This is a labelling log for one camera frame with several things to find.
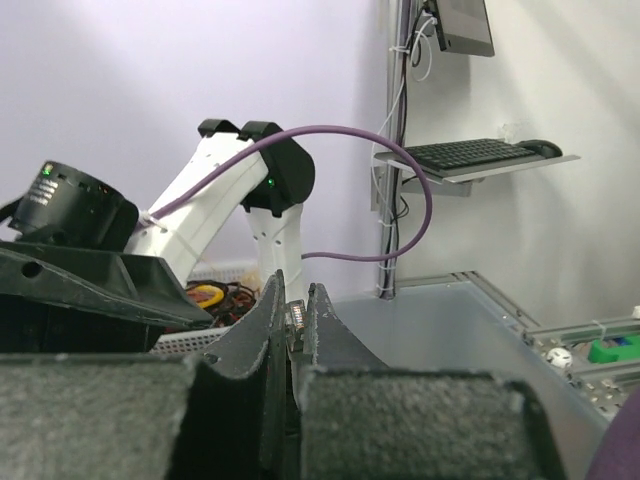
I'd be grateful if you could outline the wall mounted monitor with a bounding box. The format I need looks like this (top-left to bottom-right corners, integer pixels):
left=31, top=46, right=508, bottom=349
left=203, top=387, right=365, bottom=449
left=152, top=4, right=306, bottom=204
left=426, top=0, right=495, bottom=58

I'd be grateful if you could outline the green plastic part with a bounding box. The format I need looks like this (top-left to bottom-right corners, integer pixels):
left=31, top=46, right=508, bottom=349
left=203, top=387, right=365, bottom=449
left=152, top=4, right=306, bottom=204
left=587, top=335, right=639, bottom=364

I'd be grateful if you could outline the aluminium rail frame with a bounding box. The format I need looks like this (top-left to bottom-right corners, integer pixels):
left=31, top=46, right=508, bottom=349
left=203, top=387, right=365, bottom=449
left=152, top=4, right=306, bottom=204
left=394, top=269, right=640, bottom=416

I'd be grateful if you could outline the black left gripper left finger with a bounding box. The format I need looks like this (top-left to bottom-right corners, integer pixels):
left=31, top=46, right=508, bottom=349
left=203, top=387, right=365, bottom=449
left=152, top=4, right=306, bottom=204
left=1, top=273, right=286, bottom=479

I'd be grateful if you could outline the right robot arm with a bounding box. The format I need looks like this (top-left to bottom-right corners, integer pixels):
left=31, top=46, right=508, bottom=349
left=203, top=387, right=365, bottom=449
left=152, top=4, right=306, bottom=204
left=1, top=120, right=315, bottom=353

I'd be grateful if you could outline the white plastic basket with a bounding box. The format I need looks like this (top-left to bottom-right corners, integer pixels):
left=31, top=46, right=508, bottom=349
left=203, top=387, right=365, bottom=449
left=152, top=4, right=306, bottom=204
left=150, top=261, right=261, bottom=355

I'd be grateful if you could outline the black computer mouse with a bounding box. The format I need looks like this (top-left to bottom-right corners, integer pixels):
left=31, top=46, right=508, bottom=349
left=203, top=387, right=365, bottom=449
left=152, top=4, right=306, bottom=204
left=517, top=140, right=563, bottom=159

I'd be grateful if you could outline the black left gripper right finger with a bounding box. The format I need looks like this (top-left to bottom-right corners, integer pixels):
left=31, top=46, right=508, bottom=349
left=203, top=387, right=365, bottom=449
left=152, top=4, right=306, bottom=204
left=298, top=283, right=566, bottom=479

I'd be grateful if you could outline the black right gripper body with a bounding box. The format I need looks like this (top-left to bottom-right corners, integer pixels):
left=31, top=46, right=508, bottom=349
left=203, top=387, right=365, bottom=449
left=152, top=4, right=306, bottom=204
left=0, top=239, right=216, bottom=354

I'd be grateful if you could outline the grey keyboard tray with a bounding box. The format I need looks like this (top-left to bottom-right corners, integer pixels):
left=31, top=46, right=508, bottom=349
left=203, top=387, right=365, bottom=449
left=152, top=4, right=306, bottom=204
left=374, top=152, right=581, bottom=197

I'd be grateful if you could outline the black keyboard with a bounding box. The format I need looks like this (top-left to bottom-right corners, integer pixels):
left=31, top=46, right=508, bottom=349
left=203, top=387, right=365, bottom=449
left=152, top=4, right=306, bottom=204
left=405, top=138, right=534, bottom=171

